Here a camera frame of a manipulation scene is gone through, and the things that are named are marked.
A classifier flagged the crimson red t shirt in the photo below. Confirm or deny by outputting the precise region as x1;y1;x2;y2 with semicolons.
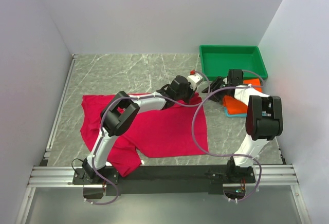
79;92;209;178

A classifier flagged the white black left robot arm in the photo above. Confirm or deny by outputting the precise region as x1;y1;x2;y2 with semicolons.
76;71;203;184

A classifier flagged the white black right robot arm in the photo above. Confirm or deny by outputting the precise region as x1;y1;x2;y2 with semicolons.
202;69;283;183

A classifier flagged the folded orange t shirt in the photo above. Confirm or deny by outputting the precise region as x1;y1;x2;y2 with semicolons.
223;79;262;115

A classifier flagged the folded light blue t shirt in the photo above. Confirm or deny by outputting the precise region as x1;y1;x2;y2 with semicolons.
224;107;247;118

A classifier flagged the green plastic bin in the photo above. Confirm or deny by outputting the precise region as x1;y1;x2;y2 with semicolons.
199;45;268;80

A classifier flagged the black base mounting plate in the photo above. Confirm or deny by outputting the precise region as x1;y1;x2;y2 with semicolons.
72;164;257;196

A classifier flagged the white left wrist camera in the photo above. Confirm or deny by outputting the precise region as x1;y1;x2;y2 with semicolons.
187;70;203;90

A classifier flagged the aluminium front rail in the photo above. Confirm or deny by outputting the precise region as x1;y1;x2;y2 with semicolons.
27;165;299;188

